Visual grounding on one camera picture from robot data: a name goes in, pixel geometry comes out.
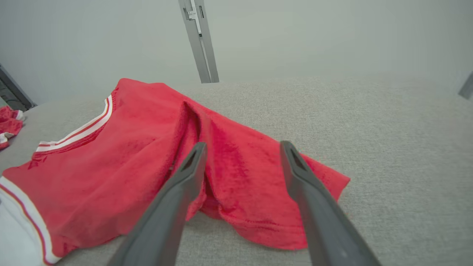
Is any grey metal frame rail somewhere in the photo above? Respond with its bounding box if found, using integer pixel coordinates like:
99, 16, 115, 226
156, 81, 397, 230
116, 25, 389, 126
0, 64, 37, 112

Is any red basketball jersey white trim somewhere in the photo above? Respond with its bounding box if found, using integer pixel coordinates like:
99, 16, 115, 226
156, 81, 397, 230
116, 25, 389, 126
0, 78, 351, 266

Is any grey metal bar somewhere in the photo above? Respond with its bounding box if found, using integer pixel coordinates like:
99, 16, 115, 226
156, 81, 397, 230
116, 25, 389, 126
458, 71, 473, 100

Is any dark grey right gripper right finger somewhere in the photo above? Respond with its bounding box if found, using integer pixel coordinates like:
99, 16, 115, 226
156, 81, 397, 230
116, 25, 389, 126
280, 140, 372, 266

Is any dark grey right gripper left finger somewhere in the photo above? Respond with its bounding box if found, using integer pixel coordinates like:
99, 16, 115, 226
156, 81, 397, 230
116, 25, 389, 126
106, 141, 208, 266

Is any grey vertical partition post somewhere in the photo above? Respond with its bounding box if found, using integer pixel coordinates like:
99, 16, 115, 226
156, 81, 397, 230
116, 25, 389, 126
178, 0, 220, 84

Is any red shorts white stripe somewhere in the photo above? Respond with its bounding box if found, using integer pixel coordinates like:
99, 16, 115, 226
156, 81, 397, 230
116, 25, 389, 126
0, 105, 25, 150

